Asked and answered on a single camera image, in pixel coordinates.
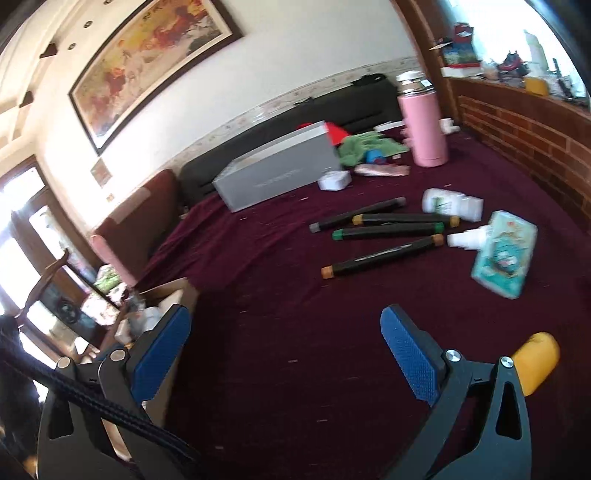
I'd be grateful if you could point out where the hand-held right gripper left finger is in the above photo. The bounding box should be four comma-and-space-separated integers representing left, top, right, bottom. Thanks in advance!
37, 304, 204, 480

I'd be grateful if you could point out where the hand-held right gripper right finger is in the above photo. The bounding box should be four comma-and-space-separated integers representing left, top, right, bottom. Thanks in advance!
380, 304, 533, 480

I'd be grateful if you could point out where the orange cap marker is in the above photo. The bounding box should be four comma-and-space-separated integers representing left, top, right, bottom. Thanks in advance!
321, 234, 445, 280

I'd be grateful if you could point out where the green cap marker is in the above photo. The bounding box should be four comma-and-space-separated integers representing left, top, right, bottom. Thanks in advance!
332, 221, 445, 242

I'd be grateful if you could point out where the small white spray bottle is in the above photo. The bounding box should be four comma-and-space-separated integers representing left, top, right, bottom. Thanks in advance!
446, 226, 491, 253

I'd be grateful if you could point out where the ochre cap marker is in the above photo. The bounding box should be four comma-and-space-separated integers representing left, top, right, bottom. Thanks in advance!
351, 212, 461, 228

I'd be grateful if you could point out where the teal tissue pack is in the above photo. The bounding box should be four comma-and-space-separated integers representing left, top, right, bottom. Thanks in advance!
470, 209, 539, 300

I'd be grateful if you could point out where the white bottle green label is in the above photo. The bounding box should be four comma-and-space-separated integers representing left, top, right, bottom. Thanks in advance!
421, 187, 485, 220

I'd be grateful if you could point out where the maroon tablecloth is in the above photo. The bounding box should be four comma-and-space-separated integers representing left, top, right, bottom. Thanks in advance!
137, 124, 591, 480

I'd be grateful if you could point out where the yellow jar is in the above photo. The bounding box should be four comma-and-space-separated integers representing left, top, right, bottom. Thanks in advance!
511, 332, 561, 397

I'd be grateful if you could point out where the dark wooden chair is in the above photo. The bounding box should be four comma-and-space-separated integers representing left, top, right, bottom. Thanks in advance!
17, 248, 117, 334

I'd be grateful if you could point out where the maroon armchair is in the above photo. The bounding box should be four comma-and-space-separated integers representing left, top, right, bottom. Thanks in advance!
89, 168, 182, 288

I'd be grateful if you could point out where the gray cap marker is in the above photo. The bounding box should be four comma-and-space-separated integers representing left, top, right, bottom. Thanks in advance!
309, 196, 407, 234

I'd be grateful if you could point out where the white squeeze tube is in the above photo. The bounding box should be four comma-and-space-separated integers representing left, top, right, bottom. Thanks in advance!
354, 163, 411, 178

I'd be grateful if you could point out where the white plug charger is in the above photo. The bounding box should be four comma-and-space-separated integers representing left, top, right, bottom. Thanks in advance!
317, 169, 352, 192

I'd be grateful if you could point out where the green cloth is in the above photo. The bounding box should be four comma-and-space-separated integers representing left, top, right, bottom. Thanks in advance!
338, 131, 410, 168

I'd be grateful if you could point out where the gray box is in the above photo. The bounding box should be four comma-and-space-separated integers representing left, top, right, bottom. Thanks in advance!
212, 120, 343, 213

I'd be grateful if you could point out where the pink thermos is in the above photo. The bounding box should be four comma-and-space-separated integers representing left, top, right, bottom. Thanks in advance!
396, 70, 449, 168

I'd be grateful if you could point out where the red cloth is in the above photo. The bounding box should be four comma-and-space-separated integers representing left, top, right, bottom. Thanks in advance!
297, 120, 350, 145

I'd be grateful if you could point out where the brick-pattern wooden cabinet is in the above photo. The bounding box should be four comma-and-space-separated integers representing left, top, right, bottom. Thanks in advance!
444, 75, 591, 234

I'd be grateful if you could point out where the black sofa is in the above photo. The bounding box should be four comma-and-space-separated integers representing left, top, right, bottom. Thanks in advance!
177, 73, 403, 219

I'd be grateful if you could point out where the framed painting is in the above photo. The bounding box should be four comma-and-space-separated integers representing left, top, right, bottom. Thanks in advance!
68, 0, 245, 156

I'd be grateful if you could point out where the colourful cardboard box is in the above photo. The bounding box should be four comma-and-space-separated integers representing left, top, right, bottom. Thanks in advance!
438, 22, 484, 78

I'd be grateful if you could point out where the red and black item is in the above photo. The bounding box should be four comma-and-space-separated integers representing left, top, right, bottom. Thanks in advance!
498, 51, 528, 75

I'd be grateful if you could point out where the black braided cable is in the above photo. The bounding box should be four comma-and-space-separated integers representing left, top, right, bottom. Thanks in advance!
0, 323, 201, 480

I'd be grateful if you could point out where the wall sign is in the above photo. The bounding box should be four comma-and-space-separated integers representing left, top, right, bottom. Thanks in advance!
89, 157, 115, 188

